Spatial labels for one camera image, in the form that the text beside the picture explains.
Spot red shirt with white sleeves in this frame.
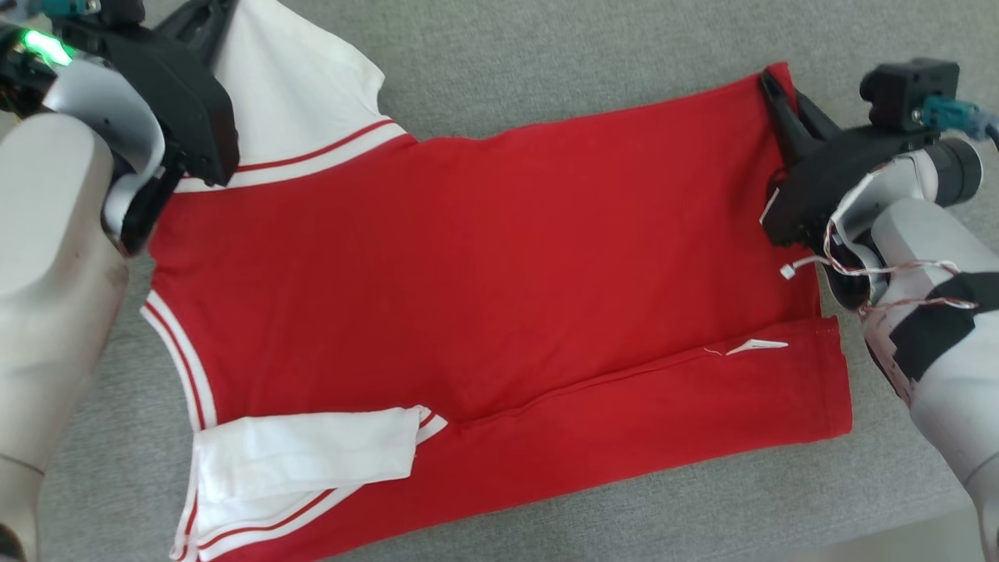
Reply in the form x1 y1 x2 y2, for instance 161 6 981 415
140 0 853 562

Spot teal connector right camera cable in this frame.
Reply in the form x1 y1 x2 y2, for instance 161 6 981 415
921 97 999 146

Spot teal connector left camera cable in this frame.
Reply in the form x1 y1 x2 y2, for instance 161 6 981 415
37 0 102 18

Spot grey fabric sofa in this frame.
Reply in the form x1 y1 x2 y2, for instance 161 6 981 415
0 0 999 562

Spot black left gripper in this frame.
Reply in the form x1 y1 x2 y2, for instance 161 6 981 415
0 0 239 188

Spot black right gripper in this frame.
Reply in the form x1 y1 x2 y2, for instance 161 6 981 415
759 70 937 247

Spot teal connector camera cable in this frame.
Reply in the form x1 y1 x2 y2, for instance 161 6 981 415
921 97 999 146
37 0 102 18

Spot thin red white wires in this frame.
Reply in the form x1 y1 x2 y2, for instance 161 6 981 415
780 205 981 318

